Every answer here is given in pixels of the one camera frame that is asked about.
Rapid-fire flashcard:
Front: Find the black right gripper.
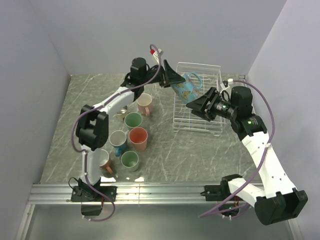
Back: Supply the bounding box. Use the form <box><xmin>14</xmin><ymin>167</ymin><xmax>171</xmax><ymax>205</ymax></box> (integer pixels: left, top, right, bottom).
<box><xmin>186</xmin><ymin>86</ymin><xmax>238</xmax><ymax>122</ymax></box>

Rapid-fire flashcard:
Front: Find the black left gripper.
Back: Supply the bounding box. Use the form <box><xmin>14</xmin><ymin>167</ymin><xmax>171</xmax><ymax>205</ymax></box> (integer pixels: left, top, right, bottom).
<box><xmin>141</xmin><ymin>60</ymin><xmax>186</xmax><ymax>89</ymax></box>

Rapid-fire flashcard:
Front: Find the blue butterfly mug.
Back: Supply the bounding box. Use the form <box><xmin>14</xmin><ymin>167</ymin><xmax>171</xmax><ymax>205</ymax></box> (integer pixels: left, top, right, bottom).
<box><xmin>171</xmin><ymin>72</ymin><xmax>203</xmax><ymax>104</ymax></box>

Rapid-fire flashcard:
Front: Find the pink faceted mug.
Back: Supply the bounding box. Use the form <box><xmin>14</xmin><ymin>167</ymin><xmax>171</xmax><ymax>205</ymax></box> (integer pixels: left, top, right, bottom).
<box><xmin>137</xmin><ymin>93</ymin><xmax>153</xmax><ymax>117</ymax></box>

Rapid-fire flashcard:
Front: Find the green tumbler cup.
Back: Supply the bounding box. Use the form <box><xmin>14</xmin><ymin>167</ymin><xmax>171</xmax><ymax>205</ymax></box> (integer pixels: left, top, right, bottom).
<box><xmin>124</xmin><ymin>112</ymin><xmax>143</xmax><ymax>131</ymax></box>

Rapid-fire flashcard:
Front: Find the steel and brown cup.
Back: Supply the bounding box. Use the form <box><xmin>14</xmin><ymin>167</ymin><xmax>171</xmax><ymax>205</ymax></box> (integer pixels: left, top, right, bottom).
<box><xmin>115</xmin><ymin>105</ymin><xmax>129</xmax><ymax>122</ymax></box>

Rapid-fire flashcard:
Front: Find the coral pink tumbler cup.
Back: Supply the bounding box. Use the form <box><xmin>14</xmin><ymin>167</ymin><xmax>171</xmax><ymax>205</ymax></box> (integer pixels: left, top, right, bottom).
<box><xmin>129</xmin><ymin>127</ymin><xmax>148</xmax><ymax>152</ymax></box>

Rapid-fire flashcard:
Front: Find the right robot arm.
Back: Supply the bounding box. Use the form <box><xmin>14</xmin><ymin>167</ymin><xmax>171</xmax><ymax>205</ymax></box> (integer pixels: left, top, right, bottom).
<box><xmin>186</xmin><ymin>86</ymin><xmax>308</xmax><ymax>226</ymax></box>

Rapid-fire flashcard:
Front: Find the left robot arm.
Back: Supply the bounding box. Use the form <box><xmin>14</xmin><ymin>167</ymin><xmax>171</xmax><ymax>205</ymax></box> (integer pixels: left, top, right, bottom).
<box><xmin>71</xmin><ymin>57</ymin><xmax>185</xmax><ymax>201</ymax></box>

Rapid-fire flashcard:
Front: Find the blue mug grey interior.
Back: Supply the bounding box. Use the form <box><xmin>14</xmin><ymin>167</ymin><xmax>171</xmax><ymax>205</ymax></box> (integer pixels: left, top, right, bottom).
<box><xmin>109</xmin><ymin>130</ymin><xmax>128</xmax><ymax>157</ymax></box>

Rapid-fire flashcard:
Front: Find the small green cup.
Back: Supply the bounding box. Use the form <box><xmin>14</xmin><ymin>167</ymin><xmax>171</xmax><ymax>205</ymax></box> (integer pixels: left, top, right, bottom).
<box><xmin>121</xmin><ymin>151</ymin><xmax>139</xmax><ymax>172</ymax></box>

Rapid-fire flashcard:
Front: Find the orange mug grey interior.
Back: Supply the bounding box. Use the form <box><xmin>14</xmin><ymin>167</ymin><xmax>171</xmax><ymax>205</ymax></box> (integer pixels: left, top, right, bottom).
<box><xmin>99</xmin><ymin>149</ymin><xmax>114</xmax><ymax>174</ymax></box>

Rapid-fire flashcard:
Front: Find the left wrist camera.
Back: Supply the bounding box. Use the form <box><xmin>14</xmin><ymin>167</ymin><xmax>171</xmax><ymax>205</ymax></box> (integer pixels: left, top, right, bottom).
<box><xmin>150</xmin><ymin>48</ymin><xmax>164</xmax><ymax>65</ymax></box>

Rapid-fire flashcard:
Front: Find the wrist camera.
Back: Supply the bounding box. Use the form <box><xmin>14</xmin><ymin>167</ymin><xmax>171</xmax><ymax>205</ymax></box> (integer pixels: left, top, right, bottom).
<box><xmin>150</xmin><ymin>48</ymin><xmax>164</xmax><ymax>65</ymax></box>
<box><xmin>220</xmin><ymin>78</ymin><xmax>234</xmax><ymax>95</ymax></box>

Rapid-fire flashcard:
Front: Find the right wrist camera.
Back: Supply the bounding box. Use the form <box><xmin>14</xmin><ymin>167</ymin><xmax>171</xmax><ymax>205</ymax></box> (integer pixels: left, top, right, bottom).
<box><xmin>220</xmin><ymin>78</ymin><xmax>234</xmax><ymax>95</ymax></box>

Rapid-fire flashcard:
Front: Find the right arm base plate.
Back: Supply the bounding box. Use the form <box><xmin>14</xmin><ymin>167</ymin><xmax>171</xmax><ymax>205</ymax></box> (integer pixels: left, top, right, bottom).
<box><xmin>200</xmin><ymin>184</ymin><xmax>231</xmax><ymax>202</ymax></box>

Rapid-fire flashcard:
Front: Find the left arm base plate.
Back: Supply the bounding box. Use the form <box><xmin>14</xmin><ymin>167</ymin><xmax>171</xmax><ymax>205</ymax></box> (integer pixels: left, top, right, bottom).
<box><xmin>70</xmin><ymin>185</ymin><xmax>117</xmax><ymax>202</ymax></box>

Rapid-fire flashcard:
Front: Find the aluminium rail frame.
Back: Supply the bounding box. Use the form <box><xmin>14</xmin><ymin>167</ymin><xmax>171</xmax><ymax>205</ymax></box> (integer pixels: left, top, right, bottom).
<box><xmin>14</xmin><ymin>181</ymin><xmax>276</xmax><ymax>240</ymax></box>

